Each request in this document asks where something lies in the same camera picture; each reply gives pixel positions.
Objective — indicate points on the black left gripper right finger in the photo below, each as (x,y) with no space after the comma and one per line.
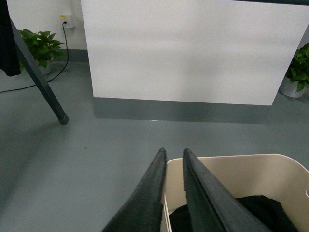
(211,206)

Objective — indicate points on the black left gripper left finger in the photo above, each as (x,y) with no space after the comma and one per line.
(142,212)

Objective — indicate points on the beige plastic laundry hamper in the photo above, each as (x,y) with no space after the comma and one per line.
(275,176)

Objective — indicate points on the black printed garment in hamper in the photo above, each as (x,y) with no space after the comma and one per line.
(267,210)

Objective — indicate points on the black clothes rack leg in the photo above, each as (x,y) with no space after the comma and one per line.
(36,75)

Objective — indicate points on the right green potted plant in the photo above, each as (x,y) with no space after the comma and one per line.
(296,79)

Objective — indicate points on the green potted plant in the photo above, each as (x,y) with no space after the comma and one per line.
(296,79)
(43,47)

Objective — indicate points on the left green potted plant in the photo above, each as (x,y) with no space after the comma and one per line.
(43,47)

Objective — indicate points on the black hanging garment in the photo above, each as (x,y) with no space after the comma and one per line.
(9,62)

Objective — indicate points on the white wall socket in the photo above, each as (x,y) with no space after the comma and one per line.
(67,20)

